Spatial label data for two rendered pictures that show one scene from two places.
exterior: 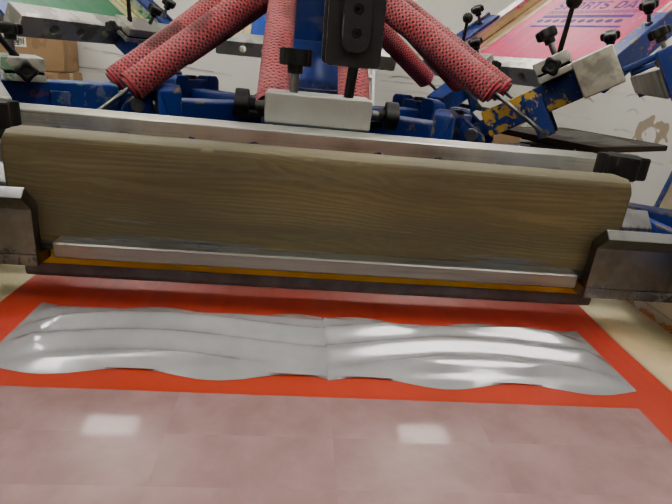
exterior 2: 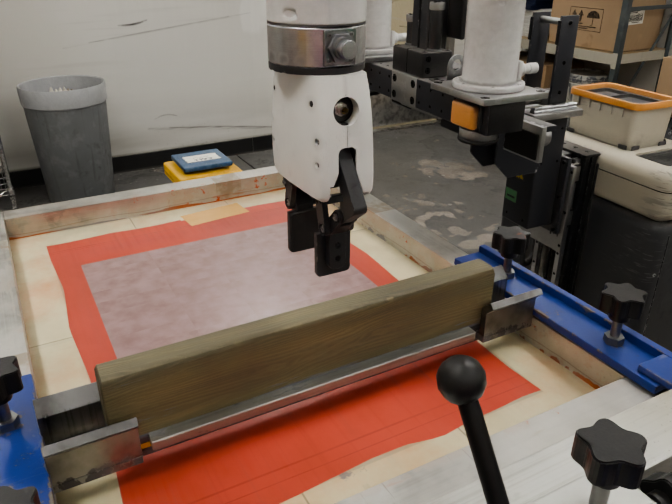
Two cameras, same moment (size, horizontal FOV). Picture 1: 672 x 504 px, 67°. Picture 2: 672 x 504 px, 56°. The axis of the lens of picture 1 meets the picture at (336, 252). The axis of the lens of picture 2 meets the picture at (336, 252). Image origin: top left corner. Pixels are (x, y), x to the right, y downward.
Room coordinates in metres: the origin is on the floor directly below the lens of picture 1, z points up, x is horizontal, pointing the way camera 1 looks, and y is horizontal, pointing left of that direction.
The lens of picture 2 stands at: (0.81, -0.17, 1.37)
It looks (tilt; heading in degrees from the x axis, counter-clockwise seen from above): 26 degrees down; 157
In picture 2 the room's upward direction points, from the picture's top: straight up
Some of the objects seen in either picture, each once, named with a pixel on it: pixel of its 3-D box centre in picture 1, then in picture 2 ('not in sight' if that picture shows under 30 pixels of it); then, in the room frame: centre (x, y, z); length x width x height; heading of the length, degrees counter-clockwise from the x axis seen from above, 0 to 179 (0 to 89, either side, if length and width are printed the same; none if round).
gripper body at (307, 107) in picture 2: not in sight; (317, 120); (0.34, 0.01, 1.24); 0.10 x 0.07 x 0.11; 6
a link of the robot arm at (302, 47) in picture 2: not in sight; (320, 42); (0.35, 0.01, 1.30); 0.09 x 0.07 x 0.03; 6
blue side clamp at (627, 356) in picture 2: not in sight; (551, 325); (0.34, 0.29, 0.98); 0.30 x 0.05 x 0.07; 6
